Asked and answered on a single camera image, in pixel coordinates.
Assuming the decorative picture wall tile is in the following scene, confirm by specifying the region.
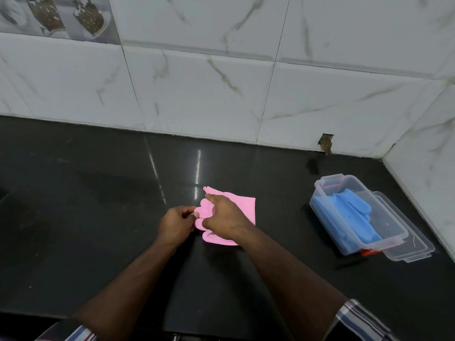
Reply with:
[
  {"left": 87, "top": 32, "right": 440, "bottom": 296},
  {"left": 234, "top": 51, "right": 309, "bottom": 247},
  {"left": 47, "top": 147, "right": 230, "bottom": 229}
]
[{"left": 0, "top": 0, "right": 121, "bottom": 45}]

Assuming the pink rubber glove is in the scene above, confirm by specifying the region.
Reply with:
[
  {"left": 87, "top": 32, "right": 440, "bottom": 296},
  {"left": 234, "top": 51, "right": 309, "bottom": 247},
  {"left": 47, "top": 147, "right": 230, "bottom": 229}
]
[{"left": 194, "top": 186, "right": 256, "bottom": 246}]

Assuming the person's left hand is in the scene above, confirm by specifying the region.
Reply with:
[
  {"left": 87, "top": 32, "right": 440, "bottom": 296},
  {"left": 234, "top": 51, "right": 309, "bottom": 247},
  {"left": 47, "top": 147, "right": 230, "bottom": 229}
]
[{"left": 156, "top": 205, "right": 200, "bottom": 250}]

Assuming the person's left forearm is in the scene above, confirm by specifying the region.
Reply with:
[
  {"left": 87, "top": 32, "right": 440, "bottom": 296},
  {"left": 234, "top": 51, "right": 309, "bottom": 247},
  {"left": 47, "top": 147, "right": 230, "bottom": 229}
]
[{"left": 70, "top": 238, "right": 185, "bottom": 341}]

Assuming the person's right hand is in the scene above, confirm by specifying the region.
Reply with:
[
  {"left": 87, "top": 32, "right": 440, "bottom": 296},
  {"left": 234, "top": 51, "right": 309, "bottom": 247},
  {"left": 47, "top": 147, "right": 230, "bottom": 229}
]
[{"left": 201, "top": 193, "right": 255, "bottom": 246}]

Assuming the blue rubber glove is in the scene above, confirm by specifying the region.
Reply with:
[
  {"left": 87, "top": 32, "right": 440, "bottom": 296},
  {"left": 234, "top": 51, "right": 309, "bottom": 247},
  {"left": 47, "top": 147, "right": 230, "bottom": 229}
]
[{"left": 311, "top": 188, "right": 383, "bottom": 253}]

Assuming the clear plastic container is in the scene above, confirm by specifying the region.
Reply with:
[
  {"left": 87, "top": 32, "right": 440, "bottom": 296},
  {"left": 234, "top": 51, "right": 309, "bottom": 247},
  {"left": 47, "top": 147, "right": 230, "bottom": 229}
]
[{"left": 309, "top": 173, "right": 410, "bottom": 257}]

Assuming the clear plastic container lid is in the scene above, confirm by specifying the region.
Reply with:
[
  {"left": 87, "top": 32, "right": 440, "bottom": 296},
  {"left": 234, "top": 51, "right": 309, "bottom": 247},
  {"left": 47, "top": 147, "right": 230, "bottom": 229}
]
[{"left": 371, "top": 191, "right": 436, "bottom": 263}]

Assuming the person's right forearm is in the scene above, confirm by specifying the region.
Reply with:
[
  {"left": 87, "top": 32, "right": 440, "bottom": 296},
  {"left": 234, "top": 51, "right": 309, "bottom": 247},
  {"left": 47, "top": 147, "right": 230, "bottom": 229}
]
[{"left": 235, "top": 224, "right": 349, "bottom": 341}]

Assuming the striped shirt sleeve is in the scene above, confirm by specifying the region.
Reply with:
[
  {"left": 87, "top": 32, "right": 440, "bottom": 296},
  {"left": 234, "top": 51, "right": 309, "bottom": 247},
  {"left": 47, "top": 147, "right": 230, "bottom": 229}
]
[
  {"left": 325, "top": 299, "right": 400, "bottom": 341},
  {"left": 35, "top": 319, "right": 97, "bottom": 341}
]

